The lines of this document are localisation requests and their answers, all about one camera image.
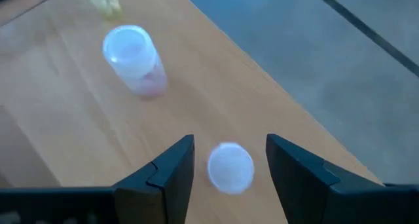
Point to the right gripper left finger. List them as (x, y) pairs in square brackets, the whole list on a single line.
[(163, 191)]

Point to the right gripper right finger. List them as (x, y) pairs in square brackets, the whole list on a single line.
[(304, 191)]

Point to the orange pill bottle white cap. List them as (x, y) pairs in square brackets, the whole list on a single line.
[(230, 168)]

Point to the pink pill vial white cap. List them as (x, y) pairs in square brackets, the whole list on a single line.
[(134, 60)]

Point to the pale green pill vial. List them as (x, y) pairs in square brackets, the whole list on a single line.
[(104, 3)]

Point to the wooden shelf black legs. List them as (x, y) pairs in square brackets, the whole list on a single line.
[(82, 125)]

